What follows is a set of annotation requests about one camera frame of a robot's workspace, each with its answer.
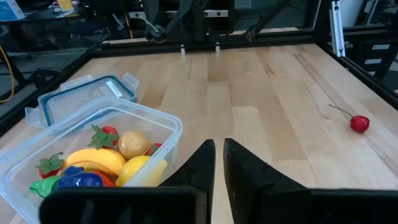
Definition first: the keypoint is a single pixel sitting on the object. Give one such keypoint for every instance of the purple toy eggplant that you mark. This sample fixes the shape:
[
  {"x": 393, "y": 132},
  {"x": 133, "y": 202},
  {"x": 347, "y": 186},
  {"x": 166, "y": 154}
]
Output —
[{"x": 81, "y": 180}]

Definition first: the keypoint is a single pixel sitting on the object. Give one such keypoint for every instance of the red toy cherry green stem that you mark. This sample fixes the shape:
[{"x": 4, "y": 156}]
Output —
[{"x": 359, "y": 124}]

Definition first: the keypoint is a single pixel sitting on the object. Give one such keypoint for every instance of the tan toy potato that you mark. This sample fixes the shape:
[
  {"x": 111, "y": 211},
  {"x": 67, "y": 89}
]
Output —
[{"x": 133, "y": 144}]

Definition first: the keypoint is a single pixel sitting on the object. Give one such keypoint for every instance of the clear lid blue seal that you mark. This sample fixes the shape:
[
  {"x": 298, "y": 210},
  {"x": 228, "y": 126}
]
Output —
[{"x": 81, "y": 96}]

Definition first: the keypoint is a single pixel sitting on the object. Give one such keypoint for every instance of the black aluminium table frame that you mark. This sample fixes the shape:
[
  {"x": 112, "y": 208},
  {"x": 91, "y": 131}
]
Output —
[{"x": 264, "y": 37}]

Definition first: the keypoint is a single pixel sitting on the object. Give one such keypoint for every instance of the yellow and white canister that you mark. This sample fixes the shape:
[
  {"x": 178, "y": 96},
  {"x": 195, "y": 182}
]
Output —
[{"x": 66, "y": 4}]

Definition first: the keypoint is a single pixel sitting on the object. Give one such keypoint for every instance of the black drawer cabinet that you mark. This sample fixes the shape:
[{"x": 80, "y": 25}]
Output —
[{"x": 376, "y": 56}]

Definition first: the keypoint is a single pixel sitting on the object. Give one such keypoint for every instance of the green toy vegetable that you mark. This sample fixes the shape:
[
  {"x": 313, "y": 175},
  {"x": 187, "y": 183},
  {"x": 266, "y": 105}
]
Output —
[{"x": 45, "y": 186}]

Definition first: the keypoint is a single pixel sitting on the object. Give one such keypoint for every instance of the blue and white box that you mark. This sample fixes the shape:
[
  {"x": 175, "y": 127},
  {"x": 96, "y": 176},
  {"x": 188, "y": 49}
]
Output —
[{"x": 11, "y": 9}]

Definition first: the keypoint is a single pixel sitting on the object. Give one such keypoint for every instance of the yellow toy banana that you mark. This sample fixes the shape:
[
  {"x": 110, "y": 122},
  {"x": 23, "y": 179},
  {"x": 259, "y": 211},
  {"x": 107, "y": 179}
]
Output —
[{"x": 96, "y": 157}]

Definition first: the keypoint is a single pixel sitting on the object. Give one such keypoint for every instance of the yellow toy lemon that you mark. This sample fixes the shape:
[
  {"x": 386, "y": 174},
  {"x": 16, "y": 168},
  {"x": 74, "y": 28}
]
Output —
[{"x": 133, "y": 169}]

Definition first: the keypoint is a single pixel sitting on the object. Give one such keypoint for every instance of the black standing desk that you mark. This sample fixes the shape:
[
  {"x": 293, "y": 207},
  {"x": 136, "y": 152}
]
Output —
[{"x": 37, "y": 18}]

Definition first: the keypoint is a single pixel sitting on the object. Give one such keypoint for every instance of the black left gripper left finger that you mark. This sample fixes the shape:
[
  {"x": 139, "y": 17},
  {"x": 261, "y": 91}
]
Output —
[{"x": 202, "y": 177}]

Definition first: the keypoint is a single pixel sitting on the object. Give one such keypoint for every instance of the red toy chili pepper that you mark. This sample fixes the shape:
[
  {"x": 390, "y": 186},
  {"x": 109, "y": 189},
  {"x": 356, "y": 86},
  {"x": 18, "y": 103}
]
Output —
[{"x": 105, "y": 181}]

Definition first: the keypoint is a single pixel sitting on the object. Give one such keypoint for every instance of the clear plastic tupperware container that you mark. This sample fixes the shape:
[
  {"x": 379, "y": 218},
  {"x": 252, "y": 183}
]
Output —
[{"x": 168, "y": 133}]

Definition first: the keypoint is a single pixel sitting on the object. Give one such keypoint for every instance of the black frame foot bracket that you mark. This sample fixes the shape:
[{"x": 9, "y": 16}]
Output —
[{"x": 43, "y": 77}]

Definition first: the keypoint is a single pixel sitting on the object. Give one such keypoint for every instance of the silver aluminium extrusion bar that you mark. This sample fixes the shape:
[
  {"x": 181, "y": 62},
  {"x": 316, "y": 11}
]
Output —
[{"x": 337, "y": 28}]

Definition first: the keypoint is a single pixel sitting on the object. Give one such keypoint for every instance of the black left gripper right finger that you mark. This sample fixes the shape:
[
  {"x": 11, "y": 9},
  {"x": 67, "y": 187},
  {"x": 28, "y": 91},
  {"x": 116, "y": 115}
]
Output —
[{"x": 245, "y": 186}]

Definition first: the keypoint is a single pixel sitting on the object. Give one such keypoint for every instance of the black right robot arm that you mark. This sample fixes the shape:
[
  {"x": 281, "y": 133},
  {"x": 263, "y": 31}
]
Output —
[{"x": 199, "y": 21}]

